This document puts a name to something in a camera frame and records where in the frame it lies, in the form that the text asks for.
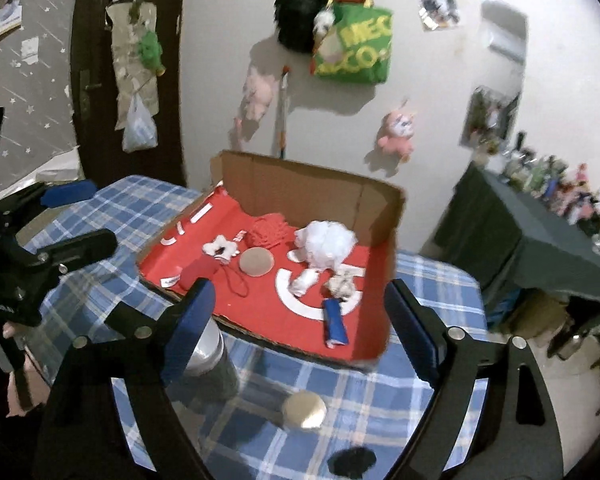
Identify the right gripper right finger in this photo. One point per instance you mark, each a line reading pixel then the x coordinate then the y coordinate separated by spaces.
pixel 517 436

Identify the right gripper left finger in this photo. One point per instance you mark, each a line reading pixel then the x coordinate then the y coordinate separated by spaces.
pixel 82 419

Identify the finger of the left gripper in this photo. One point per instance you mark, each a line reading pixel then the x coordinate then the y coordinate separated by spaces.
pixel 75 253
pixel 68 193

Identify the white fluffy red pouch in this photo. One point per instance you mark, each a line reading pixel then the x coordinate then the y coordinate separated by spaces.
pixel 216 256

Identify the round beige powder puff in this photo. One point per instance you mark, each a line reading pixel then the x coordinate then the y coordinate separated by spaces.
pixel 256 262

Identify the white foam piece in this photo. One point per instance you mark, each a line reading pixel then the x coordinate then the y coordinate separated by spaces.
pixel 304 281

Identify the black fuzzy scrunchie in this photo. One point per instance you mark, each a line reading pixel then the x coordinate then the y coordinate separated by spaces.
pixel 352 463

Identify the blue white packet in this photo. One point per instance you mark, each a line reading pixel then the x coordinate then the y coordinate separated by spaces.
pixel 335 332

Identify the beige knitted scrunchie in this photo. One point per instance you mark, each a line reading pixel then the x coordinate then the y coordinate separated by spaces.
pixel 341 285

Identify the person's left hand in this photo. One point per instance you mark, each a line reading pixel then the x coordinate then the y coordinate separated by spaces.
pixel 31 386

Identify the dark glass jar metal lid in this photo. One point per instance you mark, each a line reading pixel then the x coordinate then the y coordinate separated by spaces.
pixel 209 376

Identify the white plastic bag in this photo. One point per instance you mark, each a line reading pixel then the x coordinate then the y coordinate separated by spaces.
pixel 140 132

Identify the blue plaid tablecloth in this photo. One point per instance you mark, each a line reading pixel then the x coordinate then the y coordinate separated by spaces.
pixel 244 437

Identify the green plush on door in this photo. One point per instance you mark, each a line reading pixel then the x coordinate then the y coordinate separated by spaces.
pixel 150 51

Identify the red mesh bath pouf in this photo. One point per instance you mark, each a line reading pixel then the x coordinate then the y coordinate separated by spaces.
pixel 269 231

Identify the red cardboard box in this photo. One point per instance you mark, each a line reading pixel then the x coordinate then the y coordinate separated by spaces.
pixel 247 186

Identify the dark green covered table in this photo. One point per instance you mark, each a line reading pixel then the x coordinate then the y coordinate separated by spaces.
pixel 508 240

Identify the pink plush toy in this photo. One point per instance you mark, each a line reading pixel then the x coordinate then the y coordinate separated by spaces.
pixel 257 95

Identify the black backpack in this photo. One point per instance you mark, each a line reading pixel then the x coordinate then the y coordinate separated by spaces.
pixel 294 21

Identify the small panda plush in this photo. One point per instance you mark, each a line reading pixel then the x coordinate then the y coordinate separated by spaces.
pixel 323 22

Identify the green tote bag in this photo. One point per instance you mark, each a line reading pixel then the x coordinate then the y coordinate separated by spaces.
pixel 357 49

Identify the pink bunny plush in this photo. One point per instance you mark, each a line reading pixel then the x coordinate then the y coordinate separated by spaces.
pixel 396 135

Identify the orange handled brush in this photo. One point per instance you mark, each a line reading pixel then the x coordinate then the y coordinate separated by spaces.
pixel 282 112

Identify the wall photo poster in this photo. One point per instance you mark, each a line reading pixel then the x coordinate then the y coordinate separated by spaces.
pixel 438 14

